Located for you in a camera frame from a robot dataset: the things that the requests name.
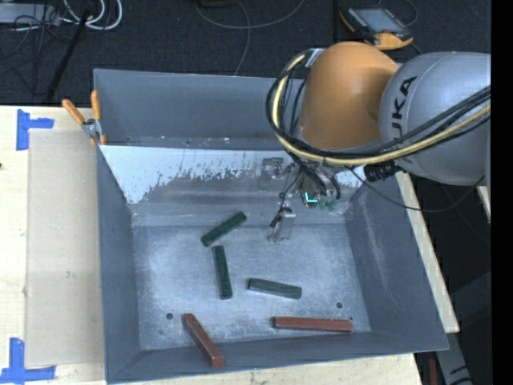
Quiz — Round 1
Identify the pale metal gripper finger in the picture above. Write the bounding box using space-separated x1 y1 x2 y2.
266 211 283 244
277 209 297 241

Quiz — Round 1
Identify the grey metal bin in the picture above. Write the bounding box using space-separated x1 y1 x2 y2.
92 68 450 385

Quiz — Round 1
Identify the dark green flat block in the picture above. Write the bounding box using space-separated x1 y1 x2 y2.
200 210 248 249
245 277 303 301
211 244 235 301

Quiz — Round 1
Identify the red-brown flat block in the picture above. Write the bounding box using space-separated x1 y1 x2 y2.
272 315 355 334
180 312 226 370

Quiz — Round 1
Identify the pale wood flat board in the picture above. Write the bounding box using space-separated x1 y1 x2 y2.
24 128 106 369

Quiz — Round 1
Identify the black cylinder on white bracket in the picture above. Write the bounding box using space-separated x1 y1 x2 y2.
362 162 402 184

